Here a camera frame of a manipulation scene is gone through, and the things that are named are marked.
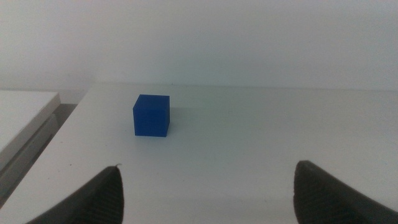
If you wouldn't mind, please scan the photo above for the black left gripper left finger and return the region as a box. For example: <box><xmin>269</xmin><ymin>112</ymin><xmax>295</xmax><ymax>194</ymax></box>
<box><xmin>26</xmin><ymin>164</ymin><xmax>125</xmax><ymax>224</ymax></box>

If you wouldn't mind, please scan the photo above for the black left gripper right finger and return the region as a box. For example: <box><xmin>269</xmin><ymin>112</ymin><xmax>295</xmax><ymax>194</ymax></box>
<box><xmin>293</xmin><ymin>160</ymin><xmax>398</xmax><ymax>224</ymax></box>

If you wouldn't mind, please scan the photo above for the blue cube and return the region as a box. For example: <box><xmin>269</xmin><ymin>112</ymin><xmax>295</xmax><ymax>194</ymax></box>
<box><xmin>132</xmin><ymin>94</ymin><xmax>170</xmax><ymax>138</ymax></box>

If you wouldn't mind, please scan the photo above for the white side table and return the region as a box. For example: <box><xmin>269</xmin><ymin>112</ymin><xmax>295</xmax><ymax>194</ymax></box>
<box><xmin>0</xmin><ymin>90</ymin><xmax>62</xmax><ymax>205</ymax></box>

